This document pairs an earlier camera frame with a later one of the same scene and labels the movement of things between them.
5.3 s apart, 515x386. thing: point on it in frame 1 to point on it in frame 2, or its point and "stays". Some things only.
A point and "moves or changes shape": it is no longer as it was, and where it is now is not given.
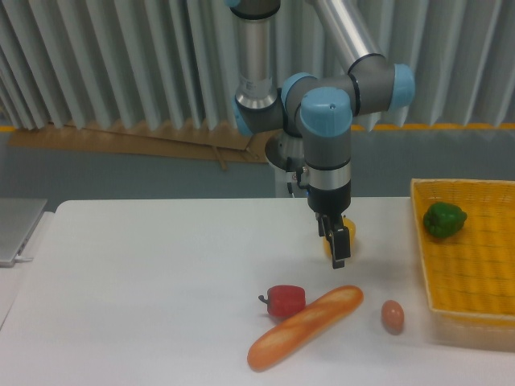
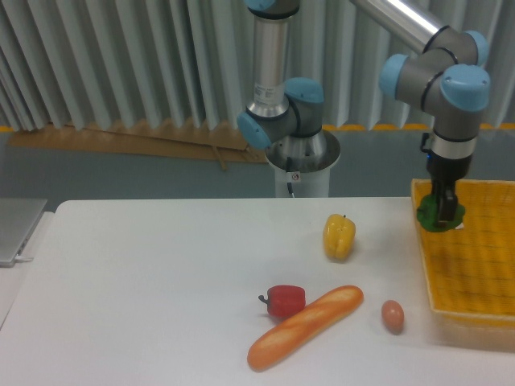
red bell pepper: [284, 300] stays
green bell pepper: [443, 219] moves or changes shape
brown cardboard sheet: [208, 141] stays
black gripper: [329, 205] to [445, 172]
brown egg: [393, 317] stays
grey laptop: [18, 218] stays
